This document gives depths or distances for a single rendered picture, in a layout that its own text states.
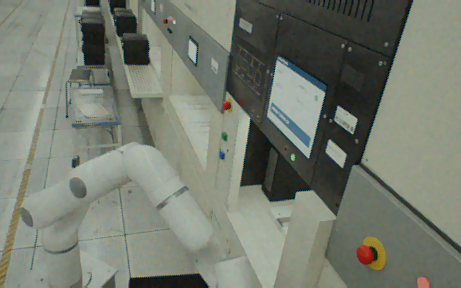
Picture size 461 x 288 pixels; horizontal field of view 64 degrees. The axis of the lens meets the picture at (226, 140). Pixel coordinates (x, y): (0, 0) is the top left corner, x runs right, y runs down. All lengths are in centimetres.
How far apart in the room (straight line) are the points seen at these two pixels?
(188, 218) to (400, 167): 46
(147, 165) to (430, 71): 61
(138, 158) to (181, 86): 218
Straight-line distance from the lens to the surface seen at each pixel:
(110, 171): 100
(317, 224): 94
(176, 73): 299
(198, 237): 87
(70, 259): 150
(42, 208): 130
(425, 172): 76
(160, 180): 87
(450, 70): 72
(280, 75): 117
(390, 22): 81
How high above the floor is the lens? 196
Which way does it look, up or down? 27 degrees down
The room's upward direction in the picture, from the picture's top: 7 degrees clockwise
